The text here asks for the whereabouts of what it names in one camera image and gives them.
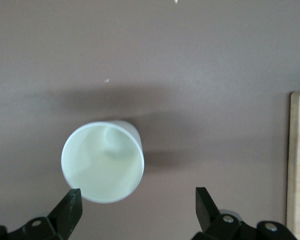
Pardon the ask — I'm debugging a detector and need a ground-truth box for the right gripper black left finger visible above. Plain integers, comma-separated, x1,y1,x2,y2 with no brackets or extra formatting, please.
0,187,84,240

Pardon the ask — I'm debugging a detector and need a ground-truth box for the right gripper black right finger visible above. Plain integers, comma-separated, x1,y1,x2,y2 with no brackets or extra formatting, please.
192,186,297,240

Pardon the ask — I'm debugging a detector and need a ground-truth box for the white IKEA cup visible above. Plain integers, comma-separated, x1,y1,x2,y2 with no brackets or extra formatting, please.
60,119,145,204

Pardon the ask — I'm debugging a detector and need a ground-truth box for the brown tablecloth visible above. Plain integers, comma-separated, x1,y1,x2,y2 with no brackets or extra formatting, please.
0,0,300,240

